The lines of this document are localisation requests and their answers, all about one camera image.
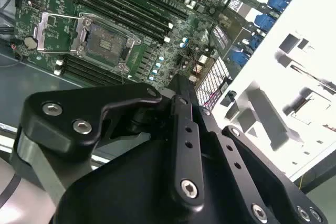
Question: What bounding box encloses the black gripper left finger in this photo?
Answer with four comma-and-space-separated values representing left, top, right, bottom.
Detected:
17, 73, 207, 206

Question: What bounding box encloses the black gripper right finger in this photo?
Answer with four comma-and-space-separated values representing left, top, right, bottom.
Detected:
187, 79, 329, 224

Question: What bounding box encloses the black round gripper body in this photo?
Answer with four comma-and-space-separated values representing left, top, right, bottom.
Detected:
54, 129, 250, 224

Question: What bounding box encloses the metal socket cover frame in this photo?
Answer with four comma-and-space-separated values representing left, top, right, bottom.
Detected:
33, 11, 89, 55

